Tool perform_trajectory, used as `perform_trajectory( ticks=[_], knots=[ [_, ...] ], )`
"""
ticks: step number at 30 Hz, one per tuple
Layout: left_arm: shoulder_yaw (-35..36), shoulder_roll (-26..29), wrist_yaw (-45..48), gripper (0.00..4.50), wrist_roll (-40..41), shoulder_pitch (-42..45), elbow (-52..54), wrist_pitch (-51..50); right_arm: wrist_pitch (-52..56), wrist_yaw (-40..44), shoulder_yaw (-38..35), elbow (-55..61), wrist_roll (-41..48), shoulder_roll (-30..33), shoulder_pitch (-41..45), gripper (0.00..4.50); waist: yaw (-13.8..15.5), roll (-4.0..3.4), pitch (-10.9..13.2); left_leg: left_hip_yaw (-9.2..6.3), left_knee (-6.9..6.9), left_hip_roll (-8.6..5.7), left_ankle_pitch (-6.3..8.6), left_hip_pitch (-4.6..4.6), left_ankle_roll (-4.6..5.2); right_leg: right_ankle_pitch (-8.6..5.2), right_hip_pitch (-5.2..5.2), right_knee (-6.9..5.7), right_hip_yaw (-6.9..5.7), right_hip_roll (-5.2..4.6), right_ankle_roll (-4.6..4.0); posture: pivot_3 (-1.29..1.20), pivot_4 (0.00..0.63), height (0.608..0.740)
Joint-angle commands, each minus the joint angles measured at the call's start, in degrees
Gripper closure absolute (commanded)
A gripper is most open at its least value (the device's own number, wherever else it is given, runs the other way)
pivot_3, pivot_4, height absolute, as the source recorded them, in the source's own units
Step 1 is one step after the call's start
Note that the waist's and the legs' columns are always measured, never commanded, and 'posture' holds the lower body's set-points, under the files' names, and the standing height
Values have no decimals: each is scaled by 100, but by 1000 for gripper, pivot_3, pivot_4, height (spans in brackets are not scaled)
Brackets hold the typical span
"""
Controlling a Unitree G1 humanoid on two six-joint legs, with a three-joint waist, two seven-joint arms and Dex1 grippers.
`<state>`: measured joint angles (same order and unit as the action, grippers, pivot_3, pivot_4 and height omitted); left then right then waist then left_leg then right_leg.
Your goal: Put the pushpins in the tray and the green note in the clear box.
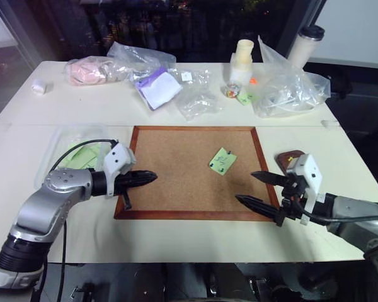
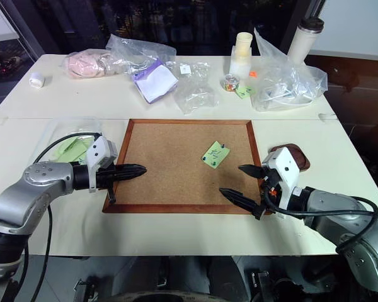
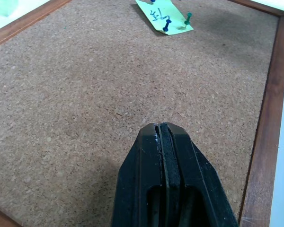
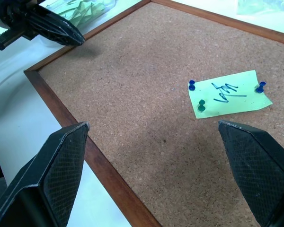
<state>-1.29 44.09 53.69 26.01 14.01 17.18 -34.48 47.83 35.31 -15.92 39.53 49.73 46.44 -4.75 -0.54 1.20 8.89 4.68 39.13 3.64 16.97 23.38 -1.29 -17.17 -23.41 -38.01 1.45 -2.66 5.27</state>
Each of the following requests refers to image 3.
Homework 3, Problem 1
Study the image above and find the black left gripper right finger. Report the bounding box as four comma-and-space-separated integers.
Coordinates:
159, 122, 240, 227

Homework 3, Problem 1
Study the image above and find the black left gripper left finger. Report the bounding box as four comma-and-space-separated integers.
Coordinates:
110, 122, 168, 227

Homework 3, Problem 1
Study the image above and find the green push pin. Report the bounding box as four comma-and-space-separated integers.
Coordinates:
184, 12, 194, 25

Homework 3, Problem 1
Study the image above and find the green paper note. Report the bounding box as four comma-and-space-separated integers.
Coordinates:
135, 0, 195, 36

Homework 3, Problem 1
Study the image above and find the cork board with wooden frame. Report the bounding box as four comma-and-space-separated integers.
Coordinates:
0, 0, 284, 227

